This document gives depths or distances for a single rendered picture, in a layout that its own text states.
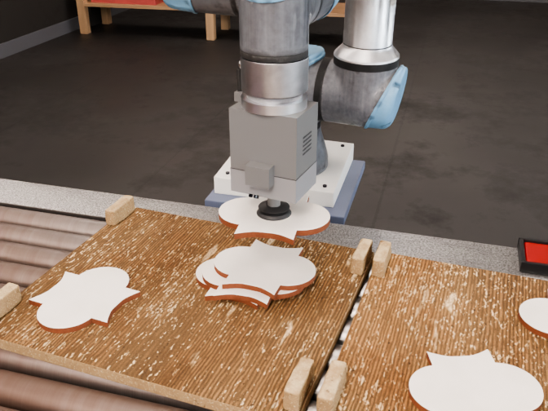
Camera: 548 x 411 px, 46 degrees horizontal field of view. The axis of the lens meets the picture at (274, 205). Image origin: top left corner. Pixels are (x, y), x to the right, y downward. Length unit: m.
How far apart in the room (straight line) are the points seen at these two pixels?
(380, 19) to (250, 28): 0.46
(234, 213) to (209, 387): 0.21
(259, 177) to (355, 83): 0.45
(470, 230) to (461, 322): 2.21
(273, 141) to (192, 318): 0.24
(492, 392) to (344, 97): 0.61
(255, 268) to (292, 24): 0.33
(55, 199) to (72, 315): 0.40
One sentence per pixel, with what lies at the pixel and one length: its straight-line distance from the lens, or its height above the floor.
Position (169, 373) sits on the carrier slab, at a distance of 0.73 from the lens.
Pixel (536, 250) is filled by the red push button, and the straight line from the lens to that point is 1.02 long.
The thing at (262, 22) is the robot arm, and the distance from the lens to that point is 0.68.
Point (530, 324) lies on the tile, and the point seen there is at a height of 0.94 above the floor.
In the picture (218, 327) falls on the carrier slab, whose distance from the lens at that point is 0.79.
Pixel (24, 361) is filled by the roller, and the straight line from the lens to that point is 0.83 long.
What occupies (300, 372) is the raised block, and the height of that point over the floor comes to 0.96.
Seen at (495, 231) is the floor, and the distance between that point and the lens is 3.05.
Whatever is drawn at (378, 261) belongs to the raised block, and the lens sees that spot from 0.87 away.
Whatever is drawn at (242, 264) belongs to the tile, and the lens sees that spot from 0.85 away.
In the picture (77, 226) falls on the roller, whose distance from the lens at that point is 1.08.
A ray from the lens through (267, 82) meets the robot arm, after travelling 0.69.
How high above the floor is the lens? 1.42
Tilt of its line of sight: 27 degrees down
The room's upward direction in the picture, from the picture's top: straight up
